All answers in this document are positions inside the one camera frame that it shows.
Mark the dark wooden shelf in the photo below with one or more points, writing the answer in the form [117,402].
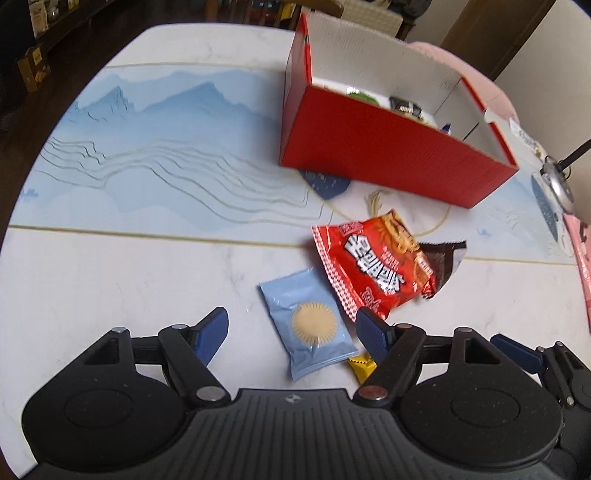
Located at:
[74,18]

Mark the black rod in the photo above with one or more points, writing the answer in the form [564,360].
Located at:
[577,154]

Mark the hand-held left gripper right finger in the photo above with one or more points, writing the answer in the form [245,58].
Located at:
[374,332]

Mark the red cardboard box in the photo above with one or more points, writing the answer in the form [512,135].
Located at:
[383,143]

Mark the pink packet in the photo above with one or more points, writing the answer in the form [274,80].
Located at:
[584,258]

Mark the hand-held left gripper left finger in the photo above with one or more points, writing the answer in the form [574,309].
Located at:
[210,334]

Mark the light blue sun-print packet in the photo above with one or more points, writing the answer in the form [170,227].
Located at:
[300,300]

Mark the pink chair cushion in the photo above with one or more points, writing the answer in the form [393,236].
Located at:
[480,83]

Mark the silver metal object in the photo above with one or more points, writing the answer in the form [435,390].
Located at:
[561,189]

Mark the brown cardboard box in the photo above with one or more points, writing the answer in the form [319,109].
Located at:
[32,69]

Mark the beige woven chair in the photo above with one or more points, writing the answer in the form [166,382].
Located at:
[369,14]

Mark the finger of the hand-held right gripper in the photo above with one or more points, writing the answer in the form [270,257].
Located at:
[517,353]

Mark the brown snack wrapper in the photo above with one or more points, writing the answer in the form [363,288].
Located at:
[438,263]

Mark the yellow snack packet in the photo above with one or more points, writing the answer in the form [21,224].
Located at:
[362,367]

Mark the red checkered snack packet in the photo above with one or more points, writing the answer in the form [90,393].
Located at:
[369,267]

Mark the white printed card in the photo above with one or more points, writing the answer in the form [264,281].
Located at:
[526,136]

